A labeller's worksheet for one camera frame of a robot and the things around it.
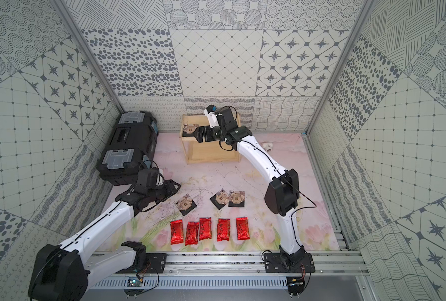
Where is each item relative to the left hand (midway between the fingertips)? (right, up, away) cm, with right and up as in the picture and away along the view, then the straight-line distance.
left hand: (177, 184), depth 84 cm
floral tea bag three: (+19, -9, +8) cm, 23 cm away
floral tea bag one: (+4, +27, +9) cm, 29 cm away
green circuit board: (-13, -36, -12) cm, 40 cm away
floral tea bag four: (+27, -9, +8) cm, 30 cm away
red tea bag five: (+30, -19, -2) cm, 35 cm away
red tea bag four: (+21, -19, -4) cm, 29 cm away
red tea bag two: (+8, -20, -5) cm, 22 cm away
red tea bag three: (+13, -19, -3) cm, 23 cm away
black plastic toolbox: (-25, +17, +6) cm, 30 cm away
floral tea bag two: (+3, -11, +6) cm, 13 cm away
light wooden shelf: (+10, +14, +22) cm, 29 cm away
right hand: (+12, +23, 0) cm, 26 cm away
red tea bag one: (+1, -20, -4) cm, 20 cm away
